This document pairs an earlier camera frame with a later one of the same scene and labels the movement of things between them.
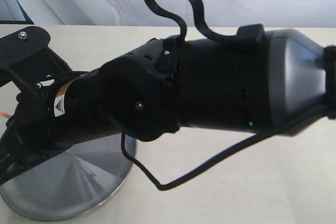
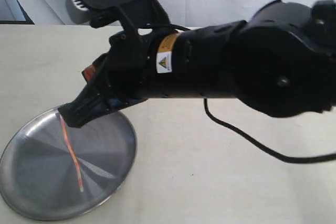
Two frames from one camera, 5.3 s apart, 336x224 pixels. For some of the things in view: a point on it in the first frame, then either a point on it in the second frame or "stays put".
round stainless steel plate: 74,183 stays put
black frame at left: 28,21 stays put
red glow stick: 4,114 to 73,151
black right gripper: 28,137 to 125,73
